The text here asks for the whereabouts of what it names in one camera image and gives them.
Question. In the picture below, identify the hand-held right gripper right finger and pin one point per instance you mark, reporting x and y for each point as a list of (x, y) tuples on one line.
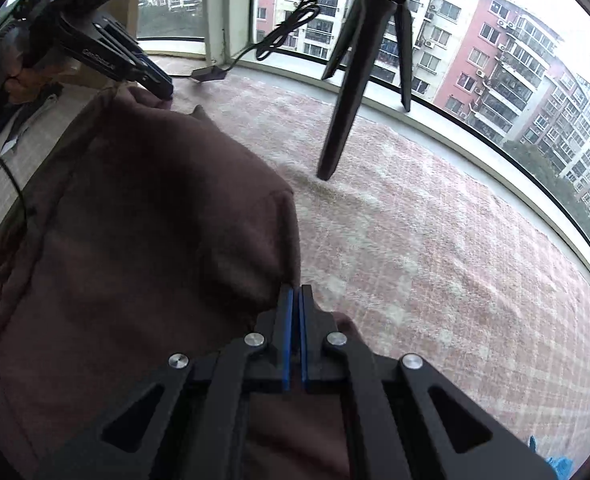
[(303, 340)]

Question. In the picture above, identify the large bay window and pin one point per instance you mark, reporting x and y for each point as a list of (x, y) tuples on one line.
[(475, 60)]

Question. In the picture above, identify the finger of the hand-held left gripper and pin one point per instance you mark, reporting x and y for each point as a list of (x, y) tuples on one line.
[(135, 57), (100, 57)]

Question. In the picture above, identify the brown shirt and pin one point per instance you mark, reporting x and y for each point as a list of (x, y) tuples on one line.
[(150, 210)]

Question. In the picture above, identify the pink plaid blanket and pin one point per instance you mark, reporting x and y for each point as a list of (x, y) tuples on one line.
[(425, 260)]

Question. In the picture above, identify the black tripod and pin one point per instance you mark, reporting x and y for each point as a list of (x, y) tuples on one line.
[(347, 85)]

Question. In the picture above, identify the person's left hand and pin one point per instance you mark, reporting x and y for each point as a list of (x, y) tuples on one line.
[(22, 80)]

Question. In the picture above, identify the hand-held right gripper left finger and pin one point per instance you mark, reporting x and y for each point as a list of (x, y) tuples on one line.
[(288, 340)]

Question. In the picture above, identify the blue cloth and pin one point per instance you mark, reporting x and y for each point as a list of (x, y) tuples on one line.
[(555, 462)]

